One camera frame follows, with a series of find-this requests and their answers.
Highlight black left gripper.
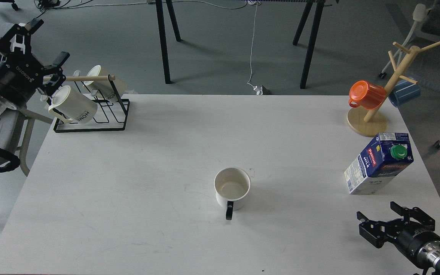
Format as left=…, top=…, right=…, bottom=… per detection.
left=0, top=18, right=70, bottom=109

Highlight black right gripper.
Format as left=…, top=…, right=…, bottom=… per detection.
left=356, top=201, right=440, bottom=269

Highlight blue Pascual milk carton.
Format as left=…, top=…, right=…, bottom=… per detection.
left=344, top=133, right=414, bottom=194

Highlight white mug black handle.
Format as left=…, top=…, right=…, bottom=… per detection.
left=214, top=167, right=251, bottom=220

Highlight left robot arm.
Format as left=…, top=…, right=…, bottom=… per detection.
left=0, top=18, right=70, bottom=173

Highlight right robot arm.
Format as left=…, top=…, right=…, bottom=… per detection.
left=356, top=201, right=440, bottom=275

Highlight blue striped cup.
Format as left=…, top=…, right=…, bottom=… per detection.
left=388, top=79, right=421, bottom=107

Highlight orange plastic cup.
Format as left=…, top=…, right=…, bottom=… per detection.
left=348, top=80, right=386, bottom=110

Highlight cream HOME mug front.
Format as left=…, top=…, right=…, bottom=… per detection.
left=48, top=85, right=97, bottom=124

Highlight grey office chair left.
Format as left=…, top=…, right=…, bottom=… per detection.
left=0, top=108, right=52, bottom=176

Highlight cream mug rear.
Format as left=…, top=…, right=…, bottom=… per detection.
left=83, top=65, right=128, bottom=103

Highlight wooden mug tree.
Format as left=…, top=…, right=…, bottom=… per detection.
left=347, top=41, right=440, bottom=136

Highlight black table legs left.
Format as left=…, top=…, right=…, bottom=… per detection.
left=155, top=0, right=182, bottom=85

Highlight black table legs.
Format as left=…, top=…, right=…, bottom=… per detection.
left=292, top=0, right=326, bottom=89
left=155, top=0, right=182, bottom=85

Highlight white chair right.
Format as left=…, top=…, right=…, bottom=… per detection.
left=378, top=3, right=440, bottom=149

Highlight white power strip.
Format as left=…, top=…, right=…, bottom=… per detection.
left=253, top=85, right=272, bottom=95

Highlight black table legs right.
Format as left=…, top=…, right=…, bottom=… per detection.
left=292, top=0, right=326, bottom=89

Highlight black wire mug rack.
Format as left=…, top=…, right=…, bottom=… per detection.
left=40, top=70, right=130, bottom=133

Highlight white power cable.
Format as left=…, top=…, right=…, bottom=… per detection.
left=246, top=0, right=261, bottom=89

